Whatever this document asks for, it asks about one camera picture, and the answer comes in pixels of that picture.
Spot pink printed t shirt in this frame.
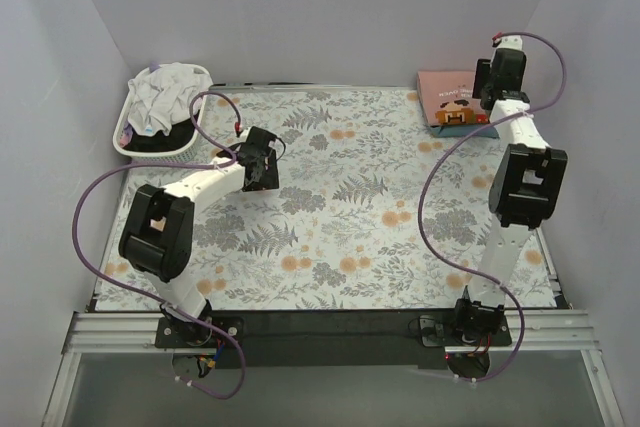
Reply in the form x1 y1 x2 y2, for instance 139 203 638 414
416 71 489 128

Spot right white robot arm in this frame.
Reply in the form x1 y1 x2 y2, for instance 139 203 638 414
467 32 568 309

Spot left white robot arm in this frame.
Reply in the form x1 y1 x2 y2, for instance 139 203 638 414
118 127 280 319

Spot folded teal t shirt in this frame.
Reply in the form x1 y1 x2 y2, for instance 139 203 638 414
428 124 499 139

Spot black garment in basket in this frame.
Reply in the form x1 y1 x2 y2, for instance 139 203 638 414
124 120 195 153

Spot white laundry basket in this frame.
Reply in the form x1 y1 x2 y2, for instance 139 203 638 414
113 64 210 163

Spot white crumpled garment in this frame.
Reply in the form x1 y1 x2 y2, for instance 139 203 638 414
127 63 211 137

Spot floral table mat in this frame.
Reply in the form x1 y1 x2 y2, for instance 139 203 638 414
92 86 558 311

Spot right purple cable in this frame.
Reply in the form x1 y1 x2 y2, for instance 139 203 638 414
416 30 569 384

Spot purple cable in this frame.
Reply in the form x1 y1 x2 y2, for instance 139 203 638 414
416 30 569 384
71 90 248 400

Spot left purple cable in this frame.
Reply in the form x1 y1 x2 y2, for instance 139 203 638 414
71 90 248 400

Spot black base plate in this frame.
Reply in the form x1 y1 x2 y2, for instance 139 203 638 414
154 310 513 372

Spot aluminium frame rail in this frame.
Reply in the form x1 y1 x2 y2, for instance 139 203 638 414
62 309 600 353

